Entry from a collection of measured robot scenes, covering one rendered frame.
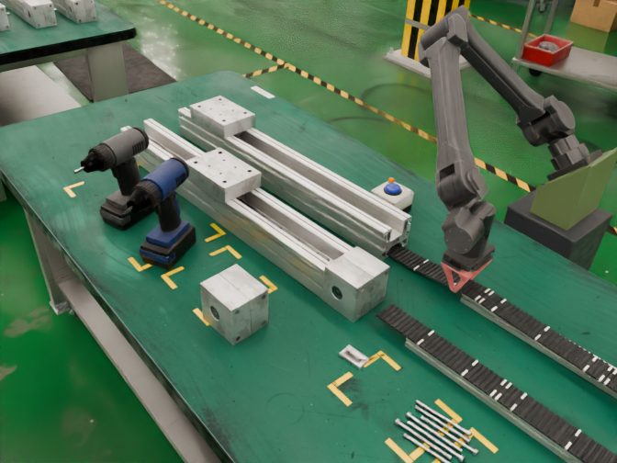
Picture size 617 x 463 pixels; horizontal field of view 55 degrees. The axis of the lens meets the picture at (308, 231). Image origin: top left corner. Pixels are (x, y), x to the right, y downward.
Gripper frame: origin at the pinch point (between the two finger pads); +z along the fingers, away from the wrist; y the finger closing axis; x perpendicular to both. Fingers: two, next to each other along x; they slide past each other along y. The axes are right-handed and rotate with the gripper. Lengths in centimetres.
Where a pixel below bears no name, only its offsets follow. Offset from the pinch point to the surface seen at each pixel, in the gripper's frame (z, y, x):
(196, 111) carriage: -9, 5, -88
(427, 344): 0.1, 20.1, 5.9
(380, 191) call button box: -3.1, -10.7, -32.0
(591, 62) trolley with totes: 50, -313, -94
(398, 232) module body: -1.5, -2.1, -19.3
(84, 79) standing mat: 78, -71, -328
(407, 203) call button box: -0.7, -14.8, -26.2
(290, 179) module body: -4.6, 4.6, -49.0
